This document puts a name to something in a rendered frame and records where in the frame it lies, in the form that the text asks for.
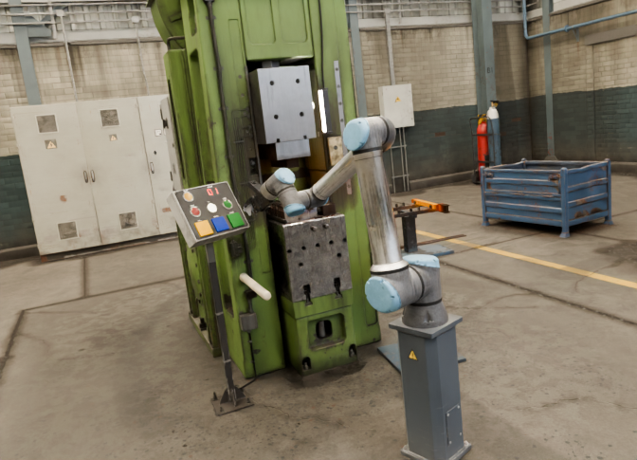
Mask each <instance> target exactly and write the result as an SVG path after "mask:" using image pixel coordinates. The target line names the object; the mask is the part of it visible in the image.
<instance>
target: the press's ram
mask: <svg viewBox="0 0 637 460"><path fill-rule="evenodd" d="M248 79H249V86H250V94H251V101H252V108H253V116H254V122H255V130H256V137H257V144H271V143H277V142H287V141H294V140H302V139H309V138H316V137H317V134H316V125H315V117H314V108H315V107H314V104H313V100H312V91H311V83H310V74H309V66H308V65H300V66H287V67H273V68H260V69H256V70H254V71H252V72H249V73H248Z"/></svg>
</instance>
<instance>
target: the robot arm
mask: <svg viewBox="0 0 637 460"><path fill-rule="evenodd" d="M395 136H396V130H395V127H394V124H393V123H392V122H391V120H389V119H388V118H386V117H382V116H376V117H369V118H358V119H355V120H351V121H349V122H348V123H347V125H346V127H345V128H344V132H343V141H344V144H345V146H346V147H347V149H349V150H350V152H349V153H348V154H347V155H346V156H345V157H344V158H343V159H342V160H341V161H340V162H338V163H337V164H336V165H335V166H334V167H333V168H332V169H331V170H330V171H329V172H328V173H327V174H326V175H325V176H324V177H323V178H322V179H321V180H319V181H318V182H317V183H316V184H314V185H313V186H312V187H311V188H310V189H308V190H304V191H300V192H297V190H296V188H295V186H294V184H293V183H294V182H295V176H294V174H293V173H292V172H291V171H290V170H289V169H286V168H280V169H279V170H278V171H276V172H275V174H273V175H272V176H271V177H269V178H268V179H267V180H266V182H265V183H264V184H263V185H262V186H261V185H260V184H259V183H258V182H257V181H255V180H252V181H248V184H247V187H248V188H250V189H251V190H252V191H253V192H254V193H256V194H255V195H252V196H251V197H250V198H249V199H248V200H247V201H246V203H245V204H244V212H247V213H248V215H251V211H252V212H253V213H254V214H257V212H264V211H267V210H268V209H269V208H270V207H271V206H270V204H271V203H274V202H275V200H274V199H276V198H277V197H278V198H279V199H280V201H281V203H282V207H283V210H284V211H285V213H286V215H287V216H289V217H294V216H297V215H300V214H302V213H304V212H305V210H308V209H312V208H315V207H321V206H323V205H325V204H326V203H327V202H328V199H329V196H330V195H331V194H332V193H334V192H335V191H336V190H337V189H338V188H339V187H340V186H342V185H343V184H344V183H345V182H346V181H347V180H348V179H349V178H351V177H352V176H353V175H354V174H355V173H357V179H358V184H359V189H360V193H361V199H362V204H363V209H364V214H365V219H366V224H367V229H368V234H369V239H370V244H371V250H372V255H373V265H372V267H371V268H370V272H371V276H372V278H370V279H369V280H368V281H367V283H366V285H365V294H366V295H367V300H368V301H369V303H370V305H371V306H372V307H373V308H374V309H376V310H377V311H379V312H381V313H391V312H394V311H397V310H399V309H400V308H403V307H404V310H403V313H402V323H403V324H404V325H406V326H408V327H412V328H419V329H427V328H434V327H439V326H442V325H444V324H446V323H447V322H448V313H447V311H446V308H445V306H444V304H443V300H442V288H441V275H440V266H439V260H438V258H437V257H435V256H432V255H424V254H415V255H409V256H404V257H403V258H402V254H401V249H400V244H399V239H398V233H397V228H396V224H395V218H394V213H393V207H392V202H391V193H390V188H389V182H388V178H387V172H386V167H385V162H384V157H383V153H385V152H386V151H387V150H388V149H390V148H391V146H392V145H393V143H394V141H395ZM267 208H268V209H267Z"/></svg>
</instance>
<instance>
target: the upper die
mask: <svg viewBox="0 0 637 460"><path fill-rule="evenodd" d="M258 152H259V159H267V160H282V159H288V158H296V157H303V156H311V155H310V146H309V139H302V140H294V141H287V142H277V143H271V144H258Z"/></svg>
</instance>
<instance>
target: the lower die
mask: <svg viewBox="0 0 637 460"><path fill-rule="evenodd" d="M279 213H280V218H282V219H285V220H286V221H287V223H290V222H296V221H301V220H305V219H311V218H315V216H318V212H317V207H315V208H313V210H310V211H308V210H305V212H304V213H302V214H300V215H297V216H294V217H289V216H287V215H286V213H285V211H284V210H283V208H282V207H281V206H279ZM299 219H300V220H299Z"/></svg>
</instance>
